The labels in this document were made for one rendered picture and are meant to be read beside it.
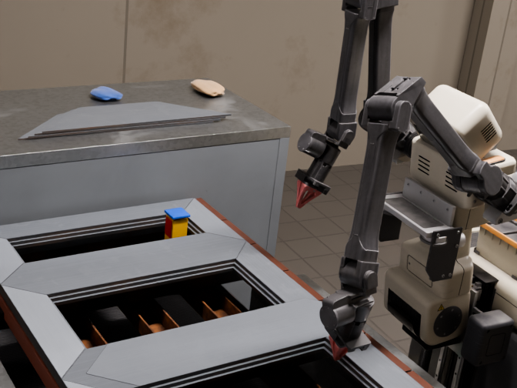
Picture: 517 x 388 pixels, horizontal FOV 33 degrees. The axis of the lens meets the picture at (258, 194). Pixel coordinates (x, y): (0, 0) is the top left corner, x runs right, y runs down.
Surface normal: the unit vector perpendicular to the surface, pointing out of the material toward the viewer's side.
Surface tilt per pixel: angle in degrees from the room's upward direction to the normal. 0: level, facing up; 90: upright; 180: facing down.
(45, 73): 90
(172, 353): 0
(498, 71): 90
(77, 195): 90
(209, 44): 90
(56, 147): 0
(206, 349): 0
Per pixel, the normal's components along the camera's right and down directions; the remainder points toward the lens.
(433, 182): -0.89, 0.22
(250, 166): 0.52, 0.38
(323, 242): 0.11, -0.92
